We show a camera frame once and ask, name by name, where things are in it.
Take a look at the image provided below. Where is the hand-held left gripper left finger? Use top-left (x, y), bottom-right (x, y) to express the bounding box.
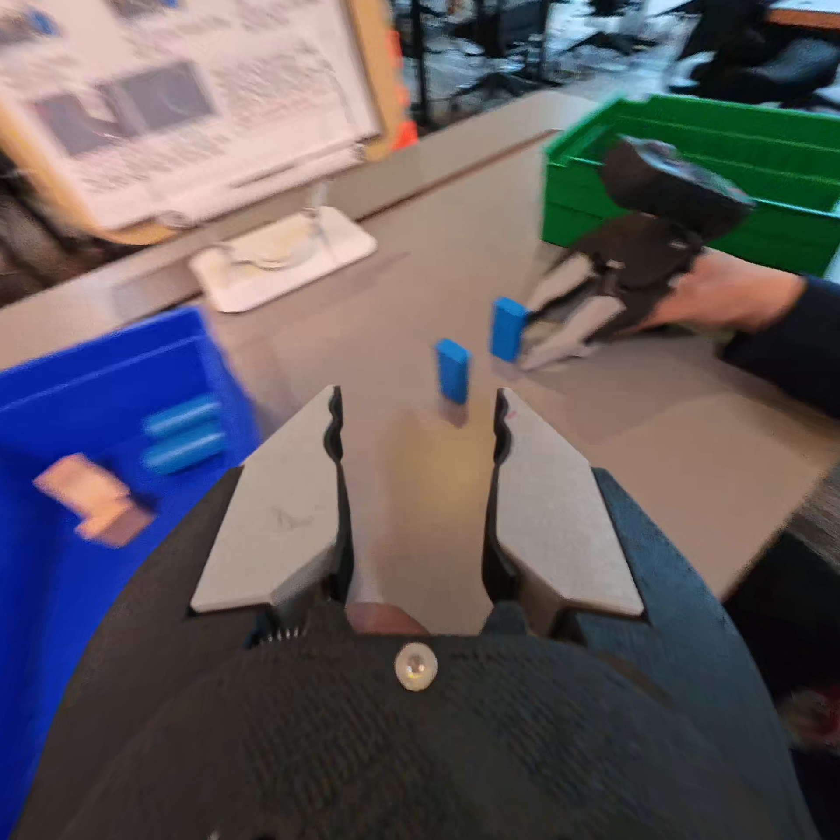
top-left (190, 386), bottom-right (355, 614)

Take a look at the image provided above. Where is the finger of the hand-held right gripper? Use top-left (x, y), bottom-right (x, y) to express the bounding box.
top-left (525, 252), bottom-right (603, 317)
top-left (517, 295), bottom-right (627, 371)

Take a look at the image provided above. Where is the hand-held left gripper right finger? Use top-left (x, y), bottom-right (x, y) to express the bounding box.
top-left (482, 387), bottom-right (645, 635)

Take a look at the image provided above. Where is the blue rectangular block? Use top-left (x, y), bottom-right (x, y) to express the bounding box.
top-left (434, 338), bottom-right (472, 404)
top-left (491, 297), bottom-right (531, 363)

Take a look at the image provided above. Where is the blue cylinder block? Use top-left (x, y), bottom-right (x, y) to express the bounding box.
top-left (143, 394), bottom-right (223, 439)
top-left (143, 423), bottom-right (227, 475)

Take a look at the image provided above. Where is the green plastic bin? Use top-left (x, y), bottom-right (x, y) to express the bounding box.
top-left (541, 92), bottom-right (840, 277)

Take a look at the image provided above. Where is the tan wooden block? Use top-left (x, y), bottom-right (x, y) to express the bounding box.
top-left (33, 453), bottom-right (156, 547)

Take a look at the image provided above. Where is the blue plastic bin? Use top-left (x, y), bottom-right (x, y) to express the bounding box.
top-left (0, 305), bottom-right (263, 815)

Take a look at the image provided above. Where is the person's right forearm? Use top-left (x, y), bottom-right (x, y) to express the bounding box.
top-left (722, 276), bottom-right (840, 421)

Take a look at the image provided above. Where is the person's right hand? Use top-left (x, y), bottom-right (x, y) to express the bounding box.
top-left (645, 251), bottom-right (808, 333)

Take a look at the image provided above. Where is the black office chair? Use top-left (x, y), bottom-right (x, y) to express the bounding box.
top-left (669, 0), bottom-right (840, 109)

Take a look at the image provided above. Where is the orange traffic cone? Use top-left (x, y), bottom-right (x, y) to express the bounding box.
top-left (387, 29), bottom-right (420, 151)

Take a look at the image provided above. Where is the person's dark clothing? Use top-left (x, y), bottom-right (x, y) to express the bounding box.
top-left (722, 532), bottom-right (840, 840)

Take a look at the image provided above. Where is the wooden backing board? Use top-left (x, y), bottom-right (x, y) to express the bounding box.
top-left (0, 0), bottom-right (408, 245)

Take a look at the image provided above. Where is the printed instruction sheet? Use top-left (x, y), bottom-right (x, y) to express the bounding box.
top-left (0, 0), bottom-right (386, 227)

